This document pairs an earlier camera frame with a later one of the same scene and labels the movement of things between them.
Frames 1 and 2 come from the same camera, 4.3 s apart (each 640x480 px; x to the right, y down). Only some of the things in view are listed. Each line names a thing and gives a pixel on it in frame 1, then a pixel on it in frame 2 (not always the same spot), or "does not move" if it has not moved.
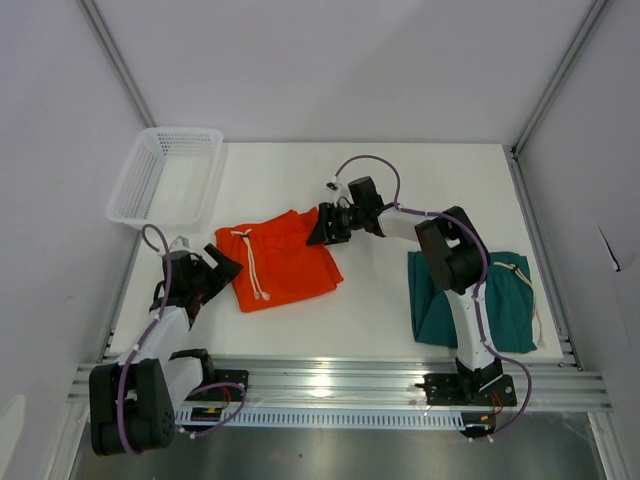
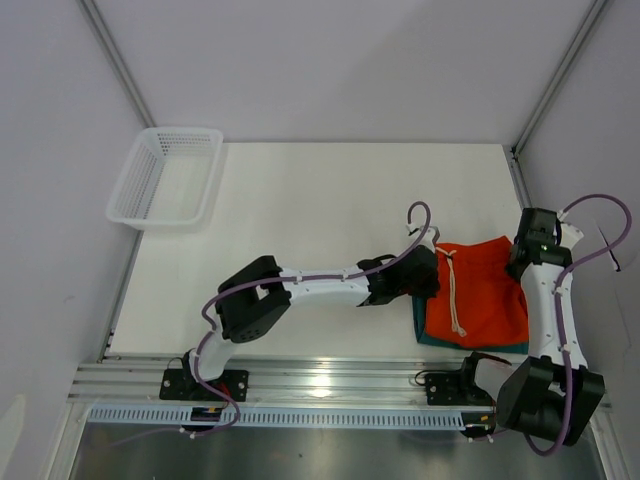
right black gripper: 322,234 -> 511,271
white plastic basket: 169,180 does not move
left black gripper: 224,271 -> 431,287
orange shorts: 278,265 -> 478,302
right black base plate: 464,390 does not move
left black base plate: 216,393 does not move
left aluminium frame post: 111,54 does not move
